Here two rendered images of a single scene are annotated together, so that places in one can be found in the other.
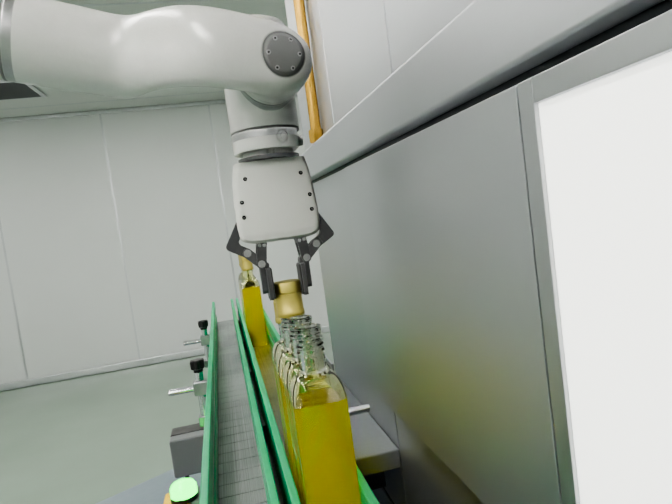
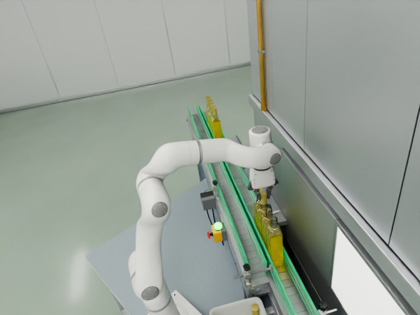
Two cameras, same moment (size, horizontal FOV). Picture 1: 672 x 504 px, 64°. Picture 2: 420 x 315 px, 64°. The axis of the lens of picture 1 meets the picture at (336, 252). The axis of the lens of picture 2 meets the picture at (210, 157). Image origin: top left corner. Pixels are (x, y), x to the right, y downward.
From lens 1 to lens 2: 0.98 m
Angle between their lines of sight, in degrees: 29
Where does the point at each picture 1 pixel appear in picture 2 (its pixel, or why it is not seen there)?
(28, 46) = (205, 161)
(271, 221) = (262, 184)
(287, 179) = (267, 173)
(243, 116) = not seen: hidden behind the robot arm
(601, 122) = (346, 242)
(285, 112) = not seen: hidden behind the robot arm
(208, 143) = not seen: outside the picture
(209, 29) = (256, 158)
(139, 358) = (118, 85)
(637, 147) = (349, 251)
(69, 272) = (71, 36)
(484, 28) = (331, 198)
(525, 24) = (339, 211)
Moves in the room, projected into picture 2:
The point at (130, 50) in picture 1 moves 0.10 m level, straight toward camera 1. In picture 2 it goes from (231, 157) to (242, 172)
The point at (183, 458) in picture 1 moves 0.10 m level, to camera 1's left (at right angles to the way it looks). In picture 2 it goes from (206, 205) to (190, 206)
